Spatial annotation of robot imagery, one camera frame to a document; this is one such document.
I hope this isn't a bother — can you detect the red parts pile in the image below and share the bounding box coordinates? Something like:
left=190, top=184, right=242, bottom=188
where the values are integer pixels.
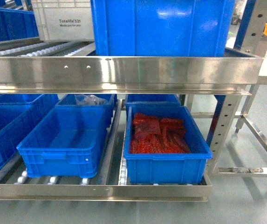
left=130, top=113, right=191, bottom=154

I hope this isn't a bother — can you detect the blue bin with red parts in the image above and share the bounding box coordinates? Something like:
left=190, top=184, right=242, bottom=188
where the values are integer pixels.
left=124, top=105, right=212, bottom=184

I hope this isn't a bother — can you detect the large blue crate upper shelf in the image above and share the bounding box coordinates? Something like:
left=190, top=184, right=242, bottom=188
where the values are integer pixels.
left=91, top=0, right=234, bottom=57

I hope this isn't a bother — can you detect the steel roller shelf rack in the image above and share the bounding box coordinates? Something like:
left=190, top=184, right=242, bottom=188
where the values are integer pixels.
left=0, top=0, right=267, bottom=203

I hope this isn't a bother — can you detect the empty blue bin middle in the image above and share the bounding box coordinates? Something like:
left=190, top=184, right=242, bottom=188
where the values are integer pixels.
left=17, top=106, right=107, bottom=178

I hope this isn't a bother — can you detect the grey Totelife crate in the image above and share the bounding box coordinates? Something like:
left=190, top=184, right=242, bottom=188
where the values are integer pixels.
left=31, top=0, right=94, bottom=42

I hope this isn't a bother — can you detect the blue bin left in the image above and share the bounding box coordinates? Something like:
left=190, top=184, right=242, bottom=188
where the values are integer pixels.
left=0, top=94, right=59, bottom=169

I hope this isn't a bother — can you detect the stainless steel side table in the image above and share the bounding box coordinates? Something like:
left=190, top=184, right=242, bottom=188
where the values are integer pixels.
left=188, top=37, right=267, bottom=194

